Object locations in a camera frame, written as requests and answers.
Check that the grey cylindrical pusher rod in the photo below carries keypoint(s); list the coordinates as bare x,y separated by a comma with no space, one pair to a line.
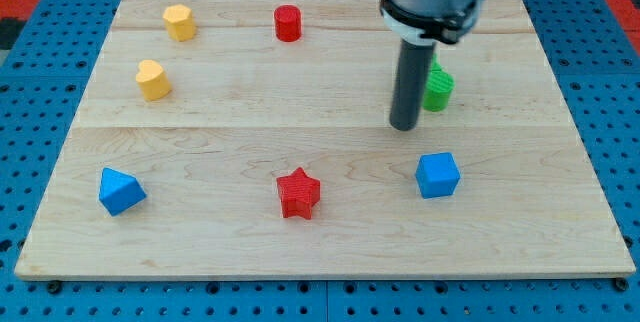
412,72

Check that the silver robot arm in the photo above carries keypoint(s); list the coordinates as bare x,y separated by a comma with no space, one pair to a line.
421,24

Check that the yellow heart block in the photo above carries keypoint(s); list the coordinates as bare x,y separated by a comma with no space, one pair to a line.
152,80

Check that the blue triangle block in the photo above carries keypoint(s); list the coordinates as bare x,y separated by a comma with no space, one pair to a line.
119,191

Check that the green block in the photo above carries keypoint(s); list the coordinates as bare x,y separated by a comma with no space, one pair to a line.
438,89

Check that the blue cube block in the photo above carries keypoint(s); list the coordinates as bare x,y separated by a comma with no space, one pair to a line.
437,175

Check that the red cylinder block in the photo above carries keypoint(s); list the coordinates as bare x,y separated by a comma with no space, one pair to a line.
288,23

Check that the red star block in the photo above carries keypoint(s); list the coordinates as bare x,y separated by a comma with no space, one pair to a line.
298,194

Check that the wooden board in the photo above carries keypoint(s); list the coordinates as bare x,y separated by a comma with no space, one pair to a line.
246,108

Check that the yellow hexagon block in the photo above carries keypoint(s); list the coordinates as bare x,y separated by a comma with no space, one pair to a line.
179,22

